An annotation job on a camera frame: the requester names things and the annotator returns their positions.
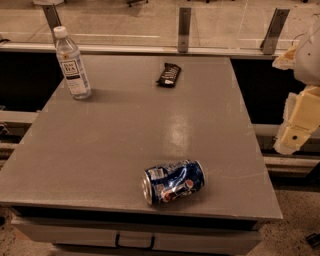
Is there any grey cabinet drawer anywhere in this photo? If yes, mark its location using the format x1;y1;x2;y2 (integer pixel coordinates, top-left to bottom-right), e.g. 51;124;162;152
12;217;261;256

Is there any metal window rail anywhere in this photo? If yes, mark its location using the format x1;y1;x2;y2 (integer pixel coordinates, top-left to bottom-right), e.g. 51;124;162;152
0;41;285;59

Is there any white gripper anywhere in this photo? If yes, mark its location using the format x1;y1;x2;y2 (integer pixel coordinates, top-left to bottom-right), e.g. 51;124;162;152
272;20;320;155

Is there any right metal bracket post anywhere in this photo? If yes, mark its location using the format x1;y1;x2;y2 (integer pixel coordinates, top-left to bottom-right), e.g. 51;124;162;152
260;8;290;55

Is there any blue pepsi can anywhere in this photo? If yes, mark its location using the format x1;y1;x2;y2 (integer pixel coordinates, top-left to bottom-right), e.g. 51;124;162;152
142;160;205;205

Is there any middle metal bracket post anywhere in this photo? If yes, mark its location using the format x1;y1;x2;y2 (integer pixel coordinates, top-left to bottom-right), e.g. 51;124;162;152
178;7;191;53

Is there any metal bracket post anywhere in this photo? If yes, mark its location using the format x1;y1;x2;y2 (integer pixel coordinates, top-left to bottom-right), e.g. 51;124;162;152
33;0;64;42
178;7;191;53
260;8;290;55

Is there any black drawer handle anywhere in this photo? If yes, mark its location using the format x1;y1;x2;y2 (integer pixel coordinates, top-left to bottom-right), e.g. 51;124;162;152
115;231;155;250

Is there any clear plastic water bottle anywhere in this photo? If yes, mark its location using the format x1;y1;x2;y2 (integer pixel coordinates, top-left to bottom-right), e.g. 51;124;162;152
54;26;91;99

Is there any left metal bracket post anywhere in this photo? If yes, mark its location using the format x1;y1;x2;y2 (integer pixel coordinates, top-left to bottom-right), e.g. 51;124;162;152
33;0;64;42

